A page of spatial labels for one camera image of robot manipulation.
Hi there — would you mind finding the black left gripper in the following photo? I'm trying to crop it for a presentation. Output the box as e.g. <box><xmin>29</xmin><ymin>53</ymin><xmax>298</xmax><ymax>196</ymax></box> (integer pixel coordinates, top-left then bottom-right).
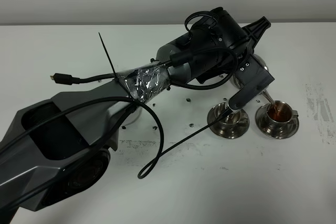
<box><xmin>188</xmin><ymin>7</ymin><xmax>270</xmax><ymax>84</ymax></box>

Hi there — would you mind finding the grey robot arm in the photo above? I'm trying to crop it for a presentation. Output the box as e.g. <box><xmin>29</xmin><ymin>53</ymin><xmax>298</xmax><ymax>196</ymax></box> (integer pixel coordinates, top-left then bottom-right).
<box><xmin>1</xmin><ymin>7</ymin><xmax>273</xmax><ymax>197</ymax></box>

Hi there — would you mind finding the right stainless steel teacup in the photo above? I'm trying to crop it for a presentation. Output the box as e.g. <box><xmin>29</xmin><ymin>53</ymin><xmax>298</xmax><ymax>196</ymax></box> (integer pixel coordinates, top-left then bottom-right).
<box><xmin>264</xmin><ymin>101</ymin><xmax>299</xmax><ymax>135</ymax></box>

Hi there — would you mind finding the stainless steel teacup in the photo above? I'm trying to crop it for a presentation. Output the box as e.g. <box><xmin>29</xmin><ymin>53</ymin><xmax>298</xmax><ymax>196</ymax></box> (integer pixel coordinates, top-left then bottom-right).
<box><xmin>212</xmin><ymin>102</ymin><xmax>249</xmax><ymax>135</ymax></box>
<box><xmin>264</xmin><ymin>101</ymin><xmax>299</xmax><ymax>135</ymax></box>

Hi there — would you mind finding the right stainless steel saucer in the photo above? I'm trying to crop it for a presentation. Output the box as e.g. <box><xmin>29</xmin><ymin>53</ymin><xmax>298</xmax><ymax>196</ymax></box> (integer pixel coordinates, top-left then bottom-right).
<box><xmin>255</xmin><ymin>101</ymin><xmax>299</xmax><ymax>139</ymax></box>

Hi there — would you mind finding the stainless steel saucer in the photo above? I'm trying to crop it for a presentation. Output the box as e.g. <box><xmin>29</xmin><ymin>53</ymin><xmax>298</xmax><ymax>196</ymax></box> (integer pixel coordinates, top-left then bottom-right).
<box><xmin>255</xmin><ymin>101</ymin><xmax>299</xmax><ymax>139</ymax></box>
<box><xmin>207</xmin><ymin>102</ymin><xmax>250</xmax><ymax>140</ymax></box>

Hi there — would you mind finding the left stainless steel teacup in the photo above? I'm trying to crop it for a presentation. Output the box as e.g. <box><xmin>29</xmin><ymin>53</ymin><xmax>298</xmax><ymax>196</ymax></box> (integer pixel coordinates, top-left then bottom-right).
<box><xmin>212</xmin><ymin>102</ymin><xmax>249</xmax><ymax>135</ymax></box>

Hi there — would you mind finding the left stainless steel saucer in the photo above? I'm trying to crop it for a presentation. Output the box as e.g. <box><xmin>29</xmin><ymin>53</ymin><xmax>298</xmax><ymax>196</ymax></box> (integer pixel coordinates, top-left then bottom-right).
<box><xmin>207</xmin><ymin>102</ymin><xmax>250</xmax><ymax>140</ymax></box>

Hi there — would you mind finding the stainless steel teapot coaster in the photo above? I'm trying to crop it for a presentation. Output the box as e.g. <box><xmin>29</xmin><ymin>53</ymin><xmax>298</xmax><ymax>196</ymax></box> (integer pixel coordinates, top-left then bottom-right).
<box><xmin>123</xmin><ymin>108</ymin><xmax>142</xmax><ymax>125</ymax></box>

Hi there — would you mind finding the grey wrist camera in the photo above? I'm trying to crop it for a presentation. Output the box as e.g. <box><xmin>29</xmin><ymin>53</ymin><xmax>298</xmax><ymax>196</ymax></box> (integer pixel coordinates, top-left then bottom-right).
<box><xmin>227</xmin><ymin>54</ymin><xmax>275</xmax><ymax>111</ymax></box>

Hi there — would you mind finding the black cable tie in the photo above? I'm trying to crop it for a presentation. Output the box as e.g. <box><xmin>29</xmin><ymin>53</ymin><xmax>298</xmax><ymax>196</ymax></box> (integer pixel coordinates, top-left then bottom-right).
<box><xmin>98</xmin><ymin>33</ymin><xmax>141</xmax><ymax>117</ymax></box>

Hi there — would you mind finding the black camera cable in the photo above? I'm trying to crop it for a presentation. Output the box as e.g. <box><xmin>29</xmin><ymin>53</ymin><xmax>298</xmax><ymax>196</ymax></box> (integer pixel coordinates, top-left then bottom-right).
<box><xmin>0</xmin><ymin>10</ymin><xmax>239</xmax><ymax>204</ymax></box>

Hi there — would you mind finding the loose black plug cable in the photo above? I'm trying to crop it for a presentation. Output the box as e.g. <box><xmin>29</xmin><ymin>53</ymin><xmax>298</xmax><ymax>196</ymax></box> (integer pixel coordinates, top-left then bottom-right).
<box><xmin>50</xmin><ymin>71</ymin><xmax>118</xmax><ymax>86</ymax></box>

